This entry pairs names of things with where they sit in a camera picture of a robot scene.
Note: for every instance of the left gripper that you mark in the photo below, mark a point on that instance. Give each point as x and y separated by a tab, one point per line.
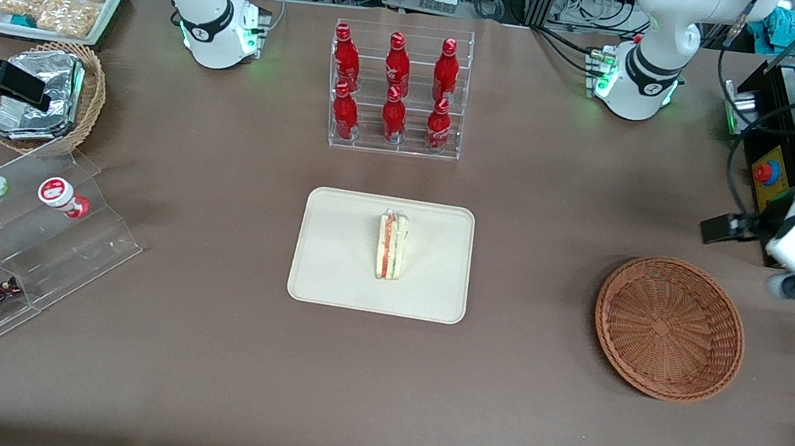
757	226

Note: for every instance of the triangular sandwich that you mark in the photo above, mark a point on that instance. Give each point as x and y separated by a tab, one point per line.
391	246

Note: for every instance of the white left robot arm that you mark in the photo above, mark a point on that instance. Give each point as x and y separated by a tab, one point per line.
644	78

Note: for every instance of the small deep wicker basket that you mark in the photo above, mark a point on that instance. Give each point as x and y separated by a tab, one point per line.
92	95

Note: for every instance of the round brown wicker basket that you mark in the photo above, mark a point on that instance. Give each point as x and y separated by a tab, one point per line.
668	330

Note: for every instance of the cream plastic tray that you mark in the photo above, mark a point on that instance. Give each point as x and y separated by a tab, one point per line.
338	245

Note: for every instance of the foil wrapped packet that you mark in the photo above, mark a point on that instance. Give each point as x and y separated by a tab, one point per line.
22	124
47	68

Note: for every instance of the yellow emergency stop box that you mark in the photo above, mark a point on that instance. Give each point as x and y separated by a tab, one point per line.
766	174

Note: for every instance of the teal snack box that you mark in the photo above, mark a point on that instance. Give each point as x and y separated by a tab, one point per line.
23	21

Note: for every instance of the red capped yogurt bottle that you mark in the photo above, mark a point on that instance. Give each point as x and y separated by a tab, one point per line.
60	195

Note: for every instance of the clear acrylic stepped shelf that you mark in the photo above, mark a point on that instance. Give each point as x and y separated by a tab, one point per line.
65	258

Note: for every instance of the teal cloth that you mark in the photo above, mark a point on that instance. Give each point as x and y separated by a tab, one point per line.
783	27

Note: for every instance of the red cola bottle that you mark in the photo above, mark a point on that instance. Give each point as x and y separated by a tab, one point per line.
396	67
438	129
344	59
446	73
344	116
393	120

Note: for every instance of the clear acrylic bottle rack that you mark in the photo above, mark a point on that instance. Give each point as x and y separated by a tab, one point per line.
409	151

